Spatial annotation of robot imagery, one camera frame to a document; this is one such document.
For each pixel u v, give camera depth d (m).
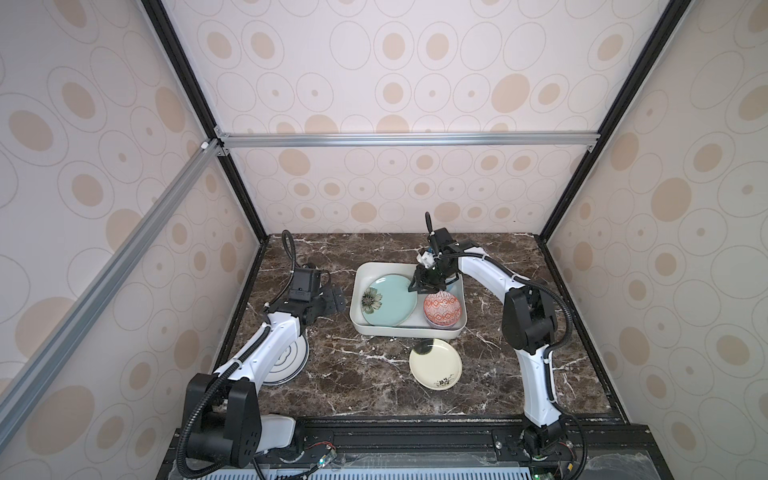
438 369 0.86
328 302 0.78
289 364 0.85
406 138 0.90
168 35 0.70
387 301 0.98
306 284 0.66
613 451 0.73
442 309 0.95
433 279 0.85
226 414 0.41
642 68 0.76
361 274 1.03
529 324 0.57
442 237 0.82
